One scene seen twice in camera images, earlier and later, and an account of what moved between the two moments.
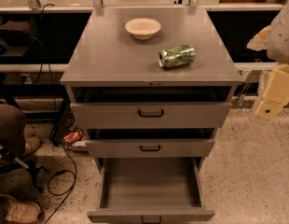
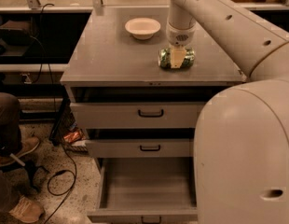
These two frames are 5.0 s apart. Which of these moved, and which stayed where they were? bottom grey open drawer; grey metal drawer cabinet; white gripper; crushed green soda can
Moved: white gripper
Stayed: bottom grey open drawer; grey metal drawer cabinet; crushed green soda can
